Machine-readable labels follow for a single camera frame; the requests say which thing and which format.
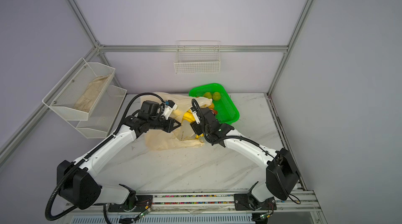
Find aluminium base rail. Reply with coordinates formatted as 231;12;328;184
58;186;327;224

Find upper white mesh shelf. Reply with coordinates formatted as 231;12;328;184
42;58;115;121

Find lower white mesh shelf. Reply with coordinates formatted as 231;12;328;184
75;85;127;139

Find green fake pear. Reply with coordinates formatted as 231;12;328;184
203;92;213;99

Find yellow fake banana bunch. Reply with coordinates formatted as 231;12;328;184
183;110;204;139

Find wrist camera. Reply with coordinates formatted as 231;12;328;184
162;100;178;119
192;110;201;124

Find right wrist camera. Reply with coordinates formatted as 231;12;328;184
192;110;201;124

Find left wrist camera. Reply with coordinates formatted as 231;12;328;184
162;100;178;119

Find white mesh shelf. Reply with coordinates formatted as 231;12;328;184
75;85;127;139
42;58;115;121

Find folded beige bags in shelf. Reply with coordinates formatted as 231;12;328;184
73;75;111;113

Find beige plastic bag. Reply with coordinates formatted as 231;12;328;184
140;91;214;151

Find left black corrugated cable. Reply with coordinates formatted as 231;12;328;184
44;92;165;221

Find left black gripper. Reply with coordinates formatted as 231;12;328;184
149;116;181;133

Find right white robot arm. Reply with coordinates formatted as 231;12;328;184
189;106;300;207

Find green fake round fruit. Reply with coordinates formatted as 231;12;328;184
212;92;222;101

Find white wire wall basket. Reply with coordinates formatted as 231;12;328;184
174;41;221;74

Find green plastic basket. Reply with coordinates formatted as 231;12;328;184
188;83;240;124

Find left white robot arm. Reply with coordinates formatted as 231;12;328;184
57;100;181;209

